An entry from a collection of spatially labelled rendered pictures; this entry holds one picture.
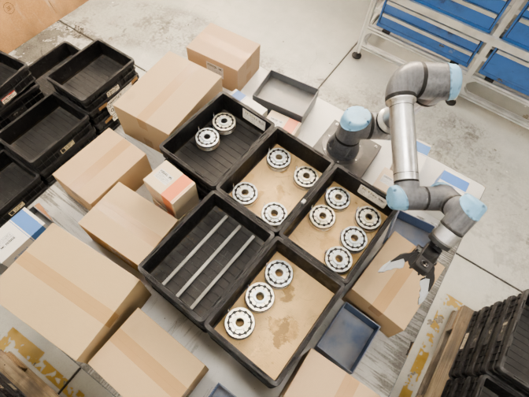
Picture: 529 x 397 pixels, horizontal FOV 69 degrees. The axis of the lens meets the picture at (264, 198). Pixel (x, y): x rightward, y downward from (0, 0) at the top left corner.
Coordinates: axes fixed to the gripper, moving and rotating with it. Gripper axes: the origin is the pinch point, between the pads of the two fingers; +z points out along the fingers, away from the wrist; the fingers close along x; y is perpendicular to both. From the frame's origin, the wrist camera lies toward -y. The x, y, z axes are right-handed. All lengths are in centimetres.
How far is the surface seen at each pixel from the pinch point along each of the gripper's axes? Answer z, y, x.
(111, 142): 29, -1, 122
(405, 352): 25.6, 22.2, -19.6
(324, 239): 10.4, 20.2, 28.8
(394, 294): 8.4, 17.3, -2.7
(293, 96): -21, 64, 89
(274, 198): 11, 20, 55
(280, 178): 4, 27, 59
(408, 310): 9.4, 16.1, -9.6
